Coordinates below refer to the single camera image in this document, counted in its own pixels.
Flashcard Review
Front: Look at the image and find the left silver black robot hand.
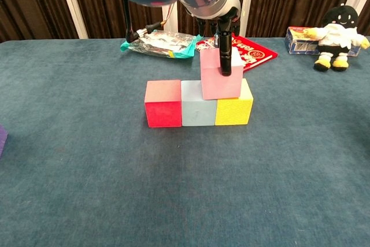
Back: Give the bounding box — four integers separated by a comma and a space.
196, 0, 242, 77

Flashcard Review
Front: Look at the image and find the pink foam cube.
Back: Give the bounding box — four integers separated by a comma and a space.
199, 47, 244, 101

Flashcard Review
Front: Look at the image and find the yellow foam cube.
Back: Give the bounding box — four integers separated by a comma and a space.
215, 78, 254, 126

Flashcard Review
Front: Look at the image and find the red foam cube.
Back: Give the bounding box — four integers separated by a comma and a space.
144, 79, 183, 128

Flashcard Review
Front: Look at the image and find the red spiral notebook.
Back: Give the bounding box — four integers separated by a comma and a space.
195, 34, 279, 73

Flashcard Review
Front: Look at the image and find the teal snack packet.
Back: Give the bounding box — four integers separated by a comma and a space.
120, 30, 202, 60

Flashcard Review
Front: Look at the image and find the light blue foam cube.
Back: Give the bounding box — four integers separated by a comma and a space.
180, 80, 218, 127

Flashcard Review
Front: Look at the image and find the blue and orange carton box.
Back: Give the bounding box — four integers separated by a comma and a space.
284, 26, 362, 56

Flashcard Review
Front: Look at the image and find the black plush doll white shirt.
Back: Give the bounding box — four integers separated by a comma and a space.
306, 3, 370, 72

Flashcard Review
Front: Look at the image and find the teal felt table cover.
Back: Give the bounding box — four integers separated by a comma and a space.
0, 37, 370, 247

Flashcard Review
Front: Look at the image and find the purple foam cube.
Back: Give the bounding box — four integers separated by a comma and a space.
0, 124, 9, 158

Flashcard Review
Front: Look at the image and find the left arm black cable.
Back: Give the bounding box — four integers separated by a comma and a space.
123, 0, 176, 44

